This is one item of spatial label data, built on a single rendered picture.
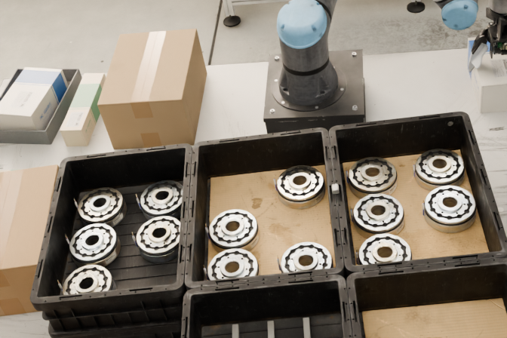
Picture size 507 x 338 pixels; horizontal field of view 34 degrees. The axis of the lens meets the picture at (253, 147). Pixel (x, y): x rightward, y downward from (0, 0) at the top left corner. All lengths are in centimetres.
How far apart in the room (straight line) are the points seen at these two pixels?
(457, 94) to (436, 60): 15
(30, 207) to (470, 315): 97
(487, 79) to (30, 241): 115
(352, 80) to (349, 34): 152
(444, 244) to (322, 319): 29
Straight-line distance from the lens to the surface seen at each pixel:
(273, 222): 175
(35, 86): 236
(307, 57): 196
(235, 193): 182
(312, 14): 195
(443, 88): 222
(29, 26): 418
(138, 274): 173
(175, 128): 212
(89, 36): 396
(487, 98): 212
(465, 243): 169
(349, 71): 213
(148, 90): 210
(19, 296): 188
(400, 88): 223
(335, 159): 171
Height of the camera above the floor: 213
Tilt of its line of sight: 43 degrees down
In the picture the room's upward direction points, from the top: 11 degrees counter-clockwise
